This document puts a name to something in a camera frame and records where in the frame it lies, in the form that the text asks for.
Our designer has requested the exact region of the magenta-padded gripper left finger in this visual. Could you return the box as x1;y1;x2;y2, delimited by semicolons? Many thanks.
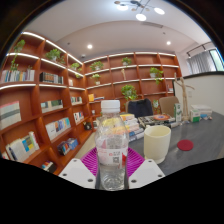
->
58;147;100;190

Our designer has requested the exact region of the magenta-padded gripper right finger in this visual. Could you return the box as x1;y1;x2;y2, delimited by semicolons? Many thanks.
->
125;147;166;190

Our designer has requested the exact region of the clear plastic water bottle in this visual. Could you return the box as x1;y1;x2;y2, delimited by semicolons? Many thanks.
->
94;99;130;192

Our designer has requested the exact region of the cream ribbed cup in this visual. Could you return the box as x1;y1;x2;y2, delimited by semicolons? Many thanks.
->
143;125;172;165

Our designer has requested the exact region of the flat round red coaster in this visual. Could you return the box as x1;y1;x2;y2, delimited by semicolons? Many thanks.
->
176;139;195;152

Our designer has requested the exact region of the stack of colourful books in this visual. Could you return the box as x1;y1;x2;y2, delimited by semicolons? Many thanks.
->
119;113;146;143

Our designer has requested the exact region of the black box set of books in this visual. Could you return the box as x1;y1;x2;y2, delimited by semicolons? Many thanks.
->
137;114;176;130

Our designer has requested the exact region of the chair with dark jacket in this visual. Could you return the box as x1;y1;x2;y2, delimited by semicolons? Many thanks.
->
125;98;154;119

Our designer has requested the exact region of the green and white carton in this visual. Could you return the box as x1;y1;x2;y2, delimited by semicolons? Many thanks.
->
173;102;183;123

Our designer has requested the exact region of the tan chair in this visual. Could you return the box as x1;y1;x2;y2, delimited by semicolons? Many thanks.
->
158;95;180;118

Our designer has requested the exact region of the small green and white box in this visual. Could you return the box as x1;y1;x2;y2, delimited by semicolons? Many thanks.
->
189;109;201;123

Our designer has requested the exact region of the wooden bookshelf unit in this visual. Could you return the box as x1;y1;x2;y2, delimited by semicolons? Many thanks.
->
0;31;183;175

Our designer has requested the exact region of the stack of white boxes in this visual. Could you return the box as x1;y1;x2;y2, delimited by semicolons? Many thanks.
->
190;104;213;119

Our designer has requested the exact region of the wooden artist mannequin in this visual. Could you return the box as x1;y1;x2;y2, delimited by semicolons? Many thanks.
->
173;72;196;123

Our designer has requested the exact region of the grey curtain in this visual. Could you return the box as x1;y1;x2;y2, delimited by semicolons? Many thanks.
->
187;50;216;75

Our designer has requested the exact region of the window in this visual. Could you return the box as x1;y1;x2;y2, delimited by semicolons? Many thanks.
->
209;48;224;72

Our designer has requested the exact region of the branched ceiling lamp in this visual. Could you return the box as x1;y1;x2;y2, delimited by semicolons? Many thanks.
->
113;0;166;22

